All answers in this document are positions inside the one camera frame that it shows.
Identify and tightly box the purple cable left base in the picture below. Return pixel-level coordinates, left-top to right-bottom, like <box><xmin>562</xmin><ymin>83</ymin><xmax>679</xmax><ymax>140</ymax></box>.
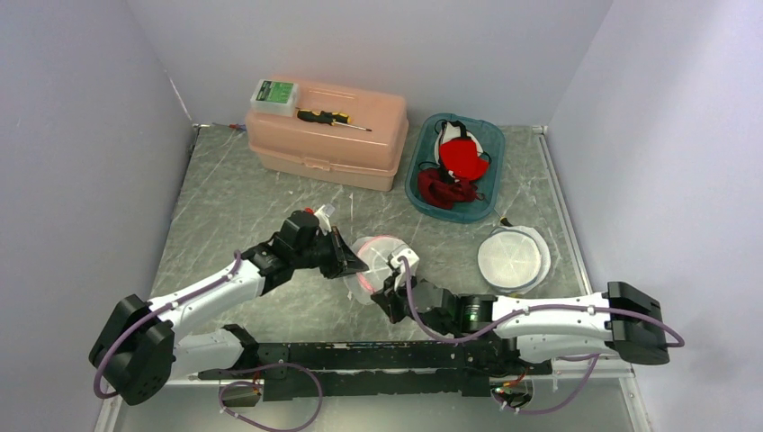
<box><xmin>218</xmin><ymin>364</ymin><xmax>324</xmax><ymax>432</ymax></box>

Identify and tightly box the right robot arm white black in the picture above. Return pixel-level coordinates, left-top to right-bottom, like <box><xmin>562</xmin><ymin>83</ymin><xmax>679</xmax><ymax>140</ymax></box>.
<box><xmin>371</xmin><ymin>277</ymin><xmax>686</xmax><ymax>374</ymax></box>

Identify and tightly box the pink plastic toolbox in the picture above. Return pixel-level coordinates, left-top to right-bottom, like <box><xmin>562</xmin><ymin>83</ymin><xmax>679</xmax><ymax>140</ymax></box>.
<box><xmin>245</xmin><ymin>76</ymin><xmax>408</xmax><ymax>192</ymax></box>

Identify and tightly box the teal plastic bin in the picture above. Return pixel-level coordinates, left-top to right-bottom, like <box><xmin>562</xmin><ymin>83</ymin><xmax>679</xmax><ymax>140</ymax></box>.
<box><xmin>405</xmin><ymin>113</ymin><xmax>506</xmax><ymax>223</ymax></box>

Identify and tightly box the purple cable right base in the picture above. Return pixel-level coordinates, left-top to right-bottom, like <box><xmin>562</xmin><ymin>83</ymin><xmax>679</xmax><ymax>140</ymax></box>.
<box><xmin>492</xmin><ymin>353</ymin><xmax>600</xmax><ymax>417</ymax></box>

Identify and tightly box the white black-trimmed bra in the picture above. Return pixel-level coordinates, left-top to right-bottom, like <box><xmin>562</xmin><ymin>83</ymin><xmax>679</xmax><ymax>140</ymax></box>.
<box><xmin>433</xmin><ymin>120</ymin><xmax>484</xmax><ymax>164</ymax></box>

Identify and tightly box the white mesh laundry bag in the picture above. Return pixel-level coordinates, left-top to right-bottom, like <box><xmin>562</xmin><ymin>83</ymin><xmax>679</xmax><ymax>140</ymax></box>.
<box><xmin>477</xmin><ymin>225</ymin><xmax>552</xmax><ymax>296</ymax></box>

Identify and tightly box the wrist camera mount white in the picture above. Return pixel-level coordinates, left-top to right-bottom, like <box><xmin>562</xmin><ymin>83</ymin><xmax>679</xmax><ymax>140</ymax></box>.
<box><xmin>304</xmin><ymin>203</ymin><xmax>336</xmax><ymax>234</ymax></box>
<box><xmin>388</xmin><ymin>245</ymin><xmax>420</xmax><ymax>285</ymax></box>

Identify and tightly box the bright red bra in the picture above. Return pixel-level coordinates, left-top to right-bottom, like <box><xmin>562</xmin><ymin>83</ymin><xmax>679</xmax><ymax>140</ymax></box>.
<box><xmin>438</xmin><ymin>138</ymin><xmax>492</xmax><ymax>182</ymax></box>

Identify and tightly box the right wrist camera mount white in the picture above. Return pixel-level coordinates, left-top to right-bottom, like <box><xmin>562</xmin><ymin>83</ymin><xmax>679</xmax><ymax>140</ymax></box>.
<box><xmin>388</xmin><ymin>245</ymin><xmax>420</xmax><ymax>285</ymax></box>

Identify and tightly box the black yellow screwdriver on toolbox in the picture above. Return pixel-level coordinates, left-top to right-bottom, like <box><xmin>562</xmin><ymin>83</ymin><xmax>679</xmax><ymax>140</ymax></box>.
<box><xmin>296</xmin><ymin>109</ymin><xmax>372</xmax><ymax>132</ymax></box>

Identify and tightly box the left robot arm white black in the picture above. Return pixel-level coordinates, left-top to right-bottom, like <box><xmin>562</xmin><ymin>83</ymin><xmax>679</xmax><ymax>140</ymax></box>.
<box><xmin>88</xmin><ymin>208</ymin><xmax>368</xmax><ymax>405</ymax></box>

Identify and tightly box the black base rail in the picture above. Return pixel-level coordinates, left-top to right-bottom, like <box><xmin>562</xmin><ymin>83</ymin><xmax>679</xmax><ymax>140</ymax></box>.
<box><xmin>197</xmin><ymin>336</ymin><xmax>552</xmax><ymax>401</ymax></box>

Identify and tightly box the clear green-label screw box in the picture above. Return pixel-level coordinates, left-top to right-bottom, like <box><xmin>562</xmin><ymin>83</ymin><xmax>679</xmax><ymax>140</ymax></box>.
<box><xmin>250</xmin><ymin>79</ymin><xmax>300</xmax><ymax>117</ymax></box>

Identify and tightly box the dark red bra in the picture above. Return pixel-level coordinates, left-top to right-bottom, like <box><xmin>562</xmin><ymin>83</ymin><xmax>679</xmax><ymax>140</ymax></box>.
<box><xmin>417</xmin><ymin>168</ymin><xmax>485</xmax><ymax>210</ymax></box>

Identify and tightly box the pink-trimmed mesh laundry bag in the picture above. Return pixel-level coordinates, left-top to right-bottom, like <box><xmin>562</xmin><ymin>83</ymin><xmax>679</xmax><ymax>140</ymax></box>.
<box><xmin>343</xmin><ymin>235</ymin><xmax>412</xmax><ymax>305</ymax></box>

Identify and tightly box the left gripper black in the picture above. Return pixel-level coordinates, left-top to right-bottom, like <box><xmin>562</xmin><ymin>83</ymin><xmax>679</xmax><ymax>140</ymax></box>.
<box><xmin>292</xmin><ymin>225</ymin><xmax>368</xmax><ymax>279</ymax></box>

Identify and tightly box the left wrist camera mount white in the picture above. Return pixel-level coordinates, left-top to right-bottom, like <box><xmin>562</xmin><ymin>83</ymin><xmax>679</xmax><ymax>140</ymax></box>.
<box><xmin>304</xmin><ymin>203</ymin><xmax>336</xmax><ymax>234</ymax></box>

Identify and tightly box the purple cable base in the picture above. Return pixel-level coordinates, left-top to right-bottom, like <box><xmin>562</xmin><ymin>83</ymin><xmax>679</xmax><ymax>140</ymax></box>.
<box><xmin>218</xmin><ymin>364</ymin><xmax>324</xmax><ymax>432</ymax></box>
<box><xmin>492</xmin><ymin>353</ymin><xmax>600</xmax><ymax>417</ymax></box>

